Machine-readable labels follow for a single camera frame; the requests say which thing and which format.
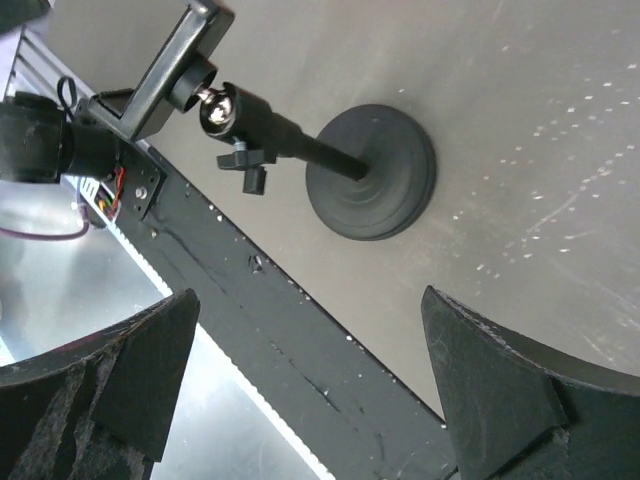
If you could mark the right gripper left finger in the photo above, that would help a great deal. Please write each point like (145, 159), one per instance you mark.
(99, 407)

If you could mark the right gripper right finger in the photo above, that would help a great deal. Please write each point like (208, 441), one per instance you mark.
(518, 409)

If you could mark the black phone stand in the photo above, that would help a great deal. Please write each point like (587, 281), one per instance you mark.
(370, 173)

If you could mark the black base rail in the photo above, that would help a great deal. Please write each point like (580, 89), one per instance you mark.
(342, 411)

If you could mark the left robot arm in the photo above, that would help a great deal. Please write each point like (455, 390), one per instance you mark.
(44, 140)

